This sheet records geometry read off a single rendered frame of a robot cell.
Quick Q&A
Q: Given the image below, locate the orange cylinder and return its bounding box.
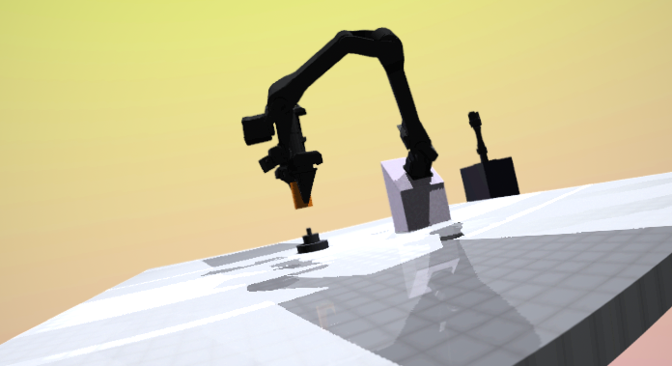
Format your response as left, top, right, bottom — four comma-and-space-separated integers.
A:
290, 182, 313, 210

